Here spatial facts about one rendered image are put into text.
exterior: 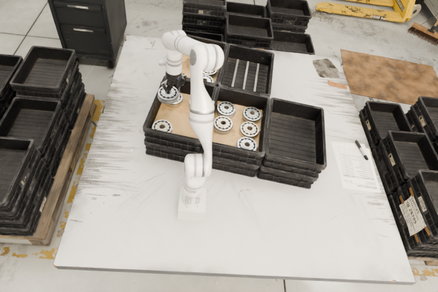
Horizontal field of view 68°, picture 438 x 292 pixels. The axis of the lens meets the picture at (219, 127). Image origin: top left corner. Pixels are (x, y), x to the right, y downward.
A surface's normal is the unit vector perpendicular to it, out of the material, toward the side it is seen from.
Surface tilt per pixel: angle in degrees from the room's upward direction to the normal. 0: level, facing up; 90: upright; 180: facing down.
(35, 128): 0
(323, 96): 0
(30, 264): 0
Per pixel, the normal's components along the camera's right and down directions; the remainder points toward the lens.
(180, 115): 0.12, -0.62
